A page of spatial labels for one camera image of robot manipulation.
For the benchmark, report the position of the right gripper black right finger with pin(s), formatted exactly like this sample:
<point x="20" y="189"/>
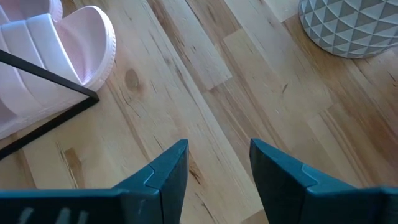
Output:
<point x="295" y="199"/>

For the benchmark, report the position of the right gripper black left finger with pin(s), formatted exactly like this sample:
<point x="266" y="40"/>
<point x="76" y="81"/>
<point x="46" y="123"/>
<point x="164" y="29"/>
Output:
<point x="140" y="205"/>

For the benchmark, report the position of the succulent in white faceted pot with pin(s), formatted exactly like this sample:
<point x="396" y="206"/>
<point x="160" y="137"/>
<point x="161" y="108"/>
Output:
<point x="348" y="25"/>

